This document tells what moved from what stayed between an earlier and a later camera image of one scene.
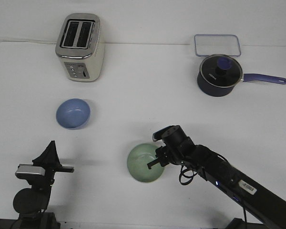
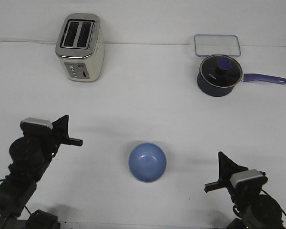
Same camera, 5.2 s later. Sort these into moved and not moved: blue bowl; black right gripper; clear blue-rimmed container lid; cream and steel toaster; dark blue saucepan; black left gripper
Moved: black right gripper; black left gripper; blue bowl
Not moved: cream and steel toaster; dark blue saucepan; clear blue-rimmed container lid
